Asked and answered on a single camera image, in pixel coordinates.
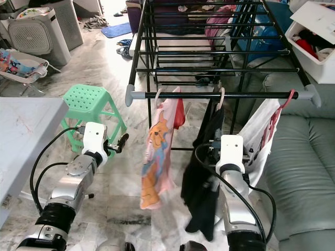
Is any white shirt with black print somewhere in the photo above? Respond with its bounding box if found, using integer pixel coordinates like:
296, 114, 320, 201
236, 99, 284, 181

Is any red plastic hanger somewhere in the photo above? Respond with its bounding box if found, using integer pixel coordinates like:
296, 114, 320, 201
267, 89, 297, 142

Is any pale pink plastic hanger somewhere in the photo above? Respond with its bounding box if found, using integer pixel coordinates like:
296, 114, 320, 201
217, 87, 227, 111
154, 89, 176, 111

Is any black printed t-shirt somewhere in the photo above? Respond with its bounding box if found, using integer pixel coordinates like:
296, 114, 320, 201
181, 99, 226, 241

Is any pink cartoon print garment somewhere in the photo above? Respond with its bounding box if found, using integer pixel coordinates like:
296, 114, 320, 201
140, 88, 187, 210

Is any green plastic stool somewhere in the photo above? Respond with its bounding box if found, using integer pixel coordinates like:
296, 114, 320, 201
63, 84, 127, 152

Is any black metal drying rack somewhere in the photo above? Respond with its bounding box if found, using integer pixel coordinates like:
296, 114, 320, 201
126, 0, 321, 155

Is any grey-green leather sofa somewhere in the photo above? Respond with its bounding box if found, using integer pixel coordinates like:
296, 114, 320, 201
241, 71, 335, 251

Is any right robot leg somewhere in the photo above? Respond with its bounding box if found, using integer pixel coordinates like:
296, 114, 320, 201
180, 242, 214, 251

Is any robot leg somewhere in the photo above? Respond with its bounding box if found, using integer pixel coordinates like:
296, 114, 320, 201
99, 242, 137, 251
180, 242, 214, 251

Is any left robot leg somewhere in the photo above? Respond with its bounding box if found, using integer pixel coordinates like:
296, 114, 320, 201
99, 242, 137, 251

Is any blue floor mat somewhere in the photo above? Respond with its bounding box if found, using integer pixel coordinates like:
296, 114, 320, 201
100, 22, 133, 39

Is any blue plastic bin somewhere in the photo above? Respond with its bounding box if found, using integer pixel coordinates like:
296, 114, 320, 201
233, 10, 294, 63

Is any colourful baby bouncer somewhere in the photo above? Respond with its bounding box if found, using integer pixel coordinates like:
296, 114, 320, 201
0, 49, 50, 84

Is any grey perforated tower appliance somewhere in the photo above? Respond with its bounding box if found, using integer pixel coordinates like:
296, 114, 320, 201
42, 0, 84, 50

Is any pink striped cloth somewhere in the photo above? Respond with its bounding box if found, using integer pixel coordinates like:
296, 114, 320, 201
204, 5, 237, 41

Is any white air purifier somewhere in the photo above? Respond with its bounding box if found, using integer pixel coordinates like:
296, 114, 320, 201
8, 9, 71, 66

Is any white storage box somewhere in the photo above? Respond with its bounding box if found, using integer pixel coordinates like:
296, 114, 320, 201
285, 1, 335, 84

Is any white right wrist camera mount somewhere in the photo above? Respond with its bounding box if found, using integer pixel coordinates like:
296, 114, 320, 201
220, 134, 246, 168

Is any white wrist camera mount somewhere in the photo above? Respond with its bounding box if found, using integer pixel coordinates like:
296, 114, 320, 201
220, 134, 246, 168
82, 122, 107, 164

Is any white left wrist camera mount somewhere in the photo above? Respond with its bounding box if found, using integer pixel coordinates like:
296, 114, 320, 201
82, 122, 107, 164

